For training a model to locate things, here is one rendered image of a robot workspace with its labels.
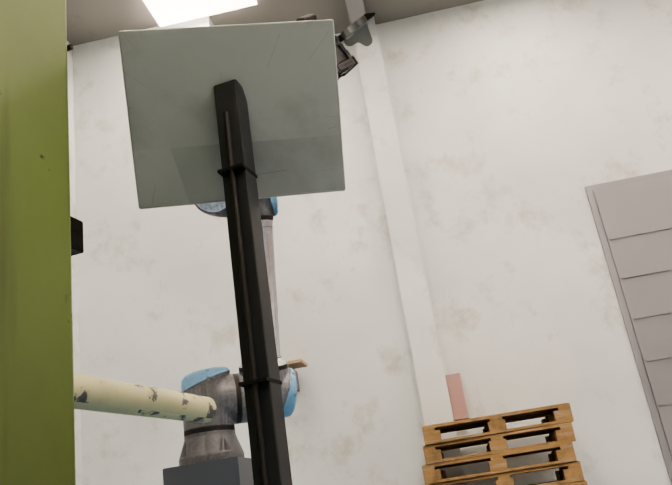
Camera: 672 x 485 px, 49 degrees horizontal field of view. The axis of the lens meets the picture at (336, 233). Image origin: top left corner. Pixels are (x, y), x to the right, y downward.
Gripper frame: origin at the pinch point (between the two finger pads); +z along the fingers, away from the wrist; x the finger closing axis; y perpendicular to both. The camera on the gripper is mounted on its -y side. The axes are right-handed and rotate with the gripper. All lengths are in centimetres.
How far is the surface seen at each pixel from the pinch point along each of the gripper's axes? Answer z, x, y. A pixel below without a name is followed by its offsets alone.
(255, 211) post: 12, 58, 24
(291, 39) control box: 17.4, 36.9, 4.1
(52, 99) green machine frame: 15, 76, -2
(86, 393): 4, 91, 32
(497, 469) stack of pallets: -382, -284, 305
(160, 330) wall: -610, -207, 38
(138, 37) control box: 7, 54, -9
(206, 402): -16, 69, 45
